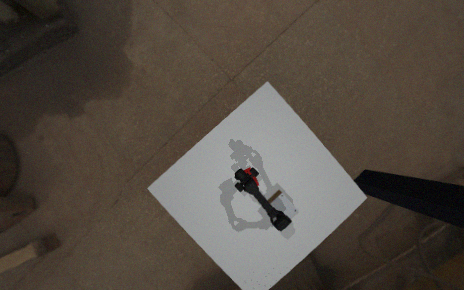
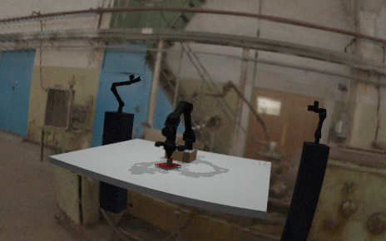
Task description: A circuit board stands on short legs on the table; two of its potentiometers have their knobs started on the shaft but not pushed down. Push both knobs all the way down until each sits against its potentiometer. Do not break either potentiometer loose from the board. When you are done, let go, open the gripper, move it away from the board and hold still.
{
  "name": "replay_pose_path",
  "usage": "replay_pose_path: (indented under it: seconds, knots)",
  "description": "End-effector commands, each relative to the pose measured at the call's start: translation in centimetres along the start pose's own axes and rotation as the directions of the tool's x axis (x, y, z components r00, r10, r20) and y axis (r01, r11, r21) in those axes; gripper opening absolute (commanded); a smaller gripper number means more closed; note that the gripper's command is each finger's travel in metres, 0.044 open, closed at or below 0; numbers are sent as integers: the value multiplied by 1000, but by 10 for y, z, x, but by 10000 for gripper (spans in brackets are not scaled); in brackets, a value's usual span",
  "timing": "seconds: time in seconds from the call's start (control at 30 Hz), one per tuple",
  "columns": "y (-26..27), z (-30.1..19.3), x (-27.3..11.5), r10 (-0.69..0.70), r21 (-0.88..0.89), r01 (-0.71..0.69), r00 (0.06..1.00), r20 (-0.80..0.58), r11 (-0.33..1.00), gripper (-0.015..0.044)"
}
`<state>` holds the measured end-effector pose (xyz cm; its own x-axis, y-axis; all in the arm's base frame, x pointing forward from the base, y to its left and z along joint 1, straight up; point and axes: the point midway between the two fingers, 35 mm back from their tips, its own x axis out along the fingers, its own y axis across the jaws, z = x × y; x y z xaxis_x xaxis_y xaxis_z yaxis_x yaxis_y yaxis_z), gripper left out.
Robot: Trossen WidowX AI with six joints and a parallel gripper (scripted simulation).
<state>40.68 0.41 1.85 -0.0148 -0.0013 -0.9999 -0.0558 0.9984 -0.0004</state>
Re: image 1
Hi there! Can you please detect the red circuit board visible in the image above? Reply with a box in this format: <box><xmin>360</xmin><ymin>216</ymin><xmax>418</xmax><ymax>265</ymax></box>
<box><xmin>243</xmin><ymin>167</ymin><xmax>259</xmax><ymax>186</ymax></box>

